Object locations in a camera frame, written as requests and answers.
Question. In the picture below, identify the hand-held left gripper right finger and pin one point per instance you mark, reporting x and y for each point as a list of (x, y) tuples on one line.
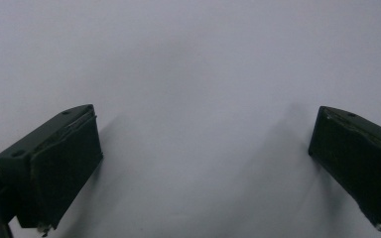
[(360, 158)]

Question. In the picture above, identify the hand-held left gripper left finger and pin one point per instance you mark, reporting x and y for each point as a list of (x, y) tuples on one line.
[(59, 165)]

